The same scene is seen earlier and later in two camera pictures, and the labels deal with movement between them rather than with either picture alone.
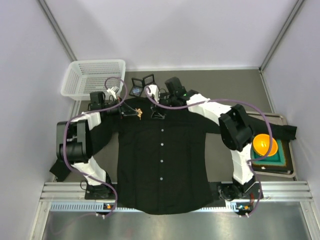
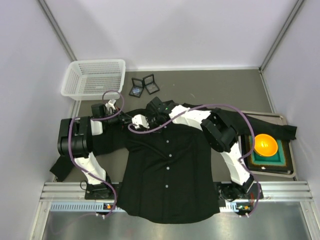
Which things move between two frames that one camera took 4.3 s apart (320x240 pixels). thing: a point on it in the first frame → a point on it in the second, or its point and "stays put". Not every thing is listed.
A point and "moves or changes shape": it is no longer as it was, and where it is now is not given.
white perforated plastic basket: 84,77 stays put
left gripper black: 122,110 → 122,118
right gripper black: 155,106 → 151,120
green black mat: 280,161 stays put
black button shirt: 163,161 moves or changes shape
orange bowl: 261,143 stays put
